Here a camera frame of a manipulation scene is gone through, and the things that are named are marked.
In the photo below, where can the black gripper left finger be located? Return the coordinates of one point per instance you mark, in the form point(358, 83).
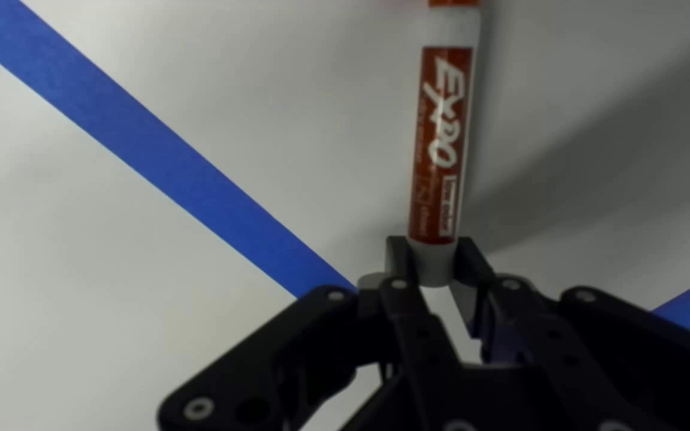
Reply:
point(278, 377)

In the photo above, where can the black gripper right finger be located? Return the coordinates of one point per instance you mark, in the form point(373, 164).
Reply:
point(601, 362)

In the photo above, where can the red Expo marker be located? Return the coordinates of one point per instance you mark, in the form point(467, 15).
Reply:
point(441, 126)

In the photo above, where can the long blue tape strip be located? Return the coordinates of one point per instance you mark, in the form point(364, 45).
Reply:
point(97, 103)

